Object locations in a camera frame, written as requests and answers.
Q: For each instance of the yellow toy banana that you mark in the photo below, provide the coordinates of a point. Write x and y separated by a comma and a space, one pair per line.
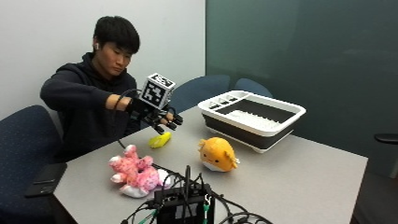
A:
160, 140

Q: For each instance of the white marker cube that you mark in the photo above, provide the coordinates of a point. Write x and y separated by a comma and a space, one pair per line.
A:
156, 90

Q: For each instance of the blue office chair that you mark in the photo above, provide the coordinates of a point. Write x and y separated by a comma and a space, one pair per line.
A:
199, 90
253, 86
24, 146

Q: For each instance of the pink plush toy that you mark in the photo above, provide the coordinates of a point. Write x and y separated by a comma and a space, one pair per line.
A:
136, 172

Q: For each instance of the orange round plush toy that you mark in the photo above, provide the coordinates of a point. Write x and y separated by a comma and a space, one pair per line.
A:
217, 155

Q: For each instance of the the person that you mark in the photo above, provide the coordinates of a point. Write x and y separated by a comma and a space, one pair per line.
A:
87, 105

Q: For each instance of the white and grey dish rack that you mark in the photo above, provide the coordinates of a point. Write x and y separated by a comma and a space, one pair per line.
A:
253, 124

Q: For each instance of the black electronics box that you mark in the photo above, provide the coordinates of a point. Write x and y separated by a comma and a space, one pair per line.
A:
184, 205

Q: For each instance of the white earbud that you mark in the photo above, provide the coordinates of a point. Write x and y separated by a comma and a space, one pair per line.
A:
96, 46

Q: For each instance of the black chair armrest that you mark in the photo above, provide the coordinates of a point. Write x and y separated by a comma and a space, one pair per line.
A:
47, 179
388, 138

